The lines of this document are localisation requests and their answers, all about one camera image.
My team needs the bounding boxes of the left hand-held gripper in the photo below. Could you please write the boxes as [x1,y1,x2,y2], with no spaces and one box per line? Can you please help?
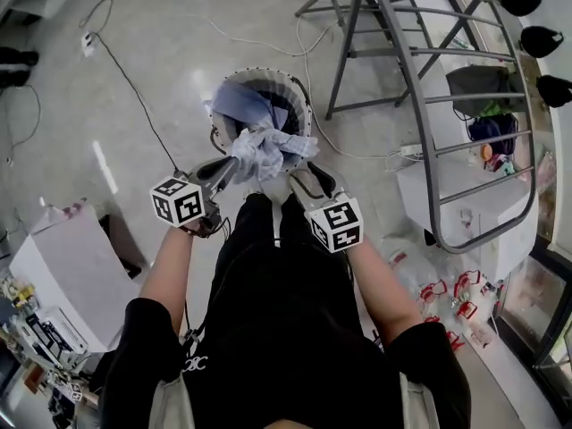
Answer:
[149,156,240,237]

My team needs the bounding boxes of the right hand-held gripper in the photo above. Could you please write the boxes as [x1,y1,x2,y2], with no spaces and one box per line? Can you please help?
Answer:
[289,162,365,255]

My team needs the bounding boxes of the white blue checked clothes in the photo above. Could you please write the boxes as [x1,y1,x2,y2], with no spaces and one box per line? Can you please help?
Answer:
[230,127,321,185]

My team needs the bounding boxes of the light blue shirt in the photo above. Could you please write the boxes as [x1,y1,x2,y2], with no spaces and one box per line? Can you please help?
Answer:
[209,80,291,136]

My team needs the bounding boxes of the grey metal drying rack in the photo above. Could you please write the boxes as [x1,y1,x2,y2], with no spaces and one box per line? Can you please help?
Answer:
[294,0,537,255]

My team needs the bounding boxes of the person's left forearm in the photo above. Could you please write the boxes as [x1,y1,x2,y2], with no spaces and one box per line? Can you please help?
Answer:
[139,225,202,330]

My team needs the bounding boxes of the person's right forearm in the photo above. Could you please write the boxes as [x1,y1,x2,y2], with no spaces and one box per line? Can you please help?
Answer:
[352,234,424,343]

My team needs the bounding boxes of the white ribbed laundry basket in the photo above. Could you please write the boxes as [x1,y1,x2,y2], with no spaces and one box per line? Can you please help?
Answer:
[209,65,314,173]

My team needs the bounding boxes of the person's black shirt torso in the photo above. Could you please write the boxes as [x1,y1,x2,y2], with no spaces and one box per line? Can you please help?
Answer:
[100,192,473,429]

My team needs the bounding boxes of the clear bag of red-clipped jars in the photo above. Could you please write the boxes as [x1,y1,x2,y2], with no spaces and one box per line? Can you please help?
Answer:
[383,239,506,352]

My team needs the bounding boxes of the tall white cabinet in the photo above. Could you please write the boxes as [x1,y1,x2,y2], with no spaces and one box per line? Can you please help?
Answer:
[8,203,142,352]

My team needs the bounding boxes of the dark blue bag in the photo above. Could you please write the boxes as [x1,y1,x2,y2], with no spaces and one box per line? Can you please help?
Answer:
[467,114,519,156]

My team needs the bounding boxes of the black bag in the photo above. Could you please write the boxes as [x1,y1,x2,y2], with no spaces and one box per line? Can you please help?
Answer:
[445,65,522,115]

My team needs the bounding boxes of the white vented device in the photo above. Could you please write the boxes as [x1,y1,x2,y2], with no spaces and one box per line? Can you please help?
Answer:
[24,306,89,357]

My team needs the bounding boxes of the group of black hanging bags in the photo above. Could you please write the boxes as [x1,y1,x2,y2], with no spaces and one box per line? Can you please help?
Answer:
[499,0,572,109]

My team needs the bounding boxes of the white hook panel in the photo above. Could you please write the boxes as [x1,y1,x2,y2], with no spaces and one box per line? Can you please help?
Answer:
[489,0,572,249]

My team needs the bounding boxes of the long black cable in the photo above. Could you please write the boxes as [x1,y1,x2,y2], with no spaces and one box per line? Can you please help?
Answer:
[90,32,181,174]

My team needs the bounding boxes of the white cable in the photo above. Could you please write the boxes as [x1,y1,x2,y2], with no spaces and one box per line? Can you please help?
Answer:
[185,13,424,160]

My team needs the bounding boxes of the thin black cable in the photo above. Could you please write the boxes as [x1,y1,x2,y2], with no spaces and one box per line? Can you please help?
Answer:
[0,85,42,164]

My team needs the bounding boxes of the black cable with inline box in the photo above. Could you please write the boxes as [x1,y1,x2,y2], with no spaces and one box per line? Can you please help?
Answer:
[79,0,122,35]

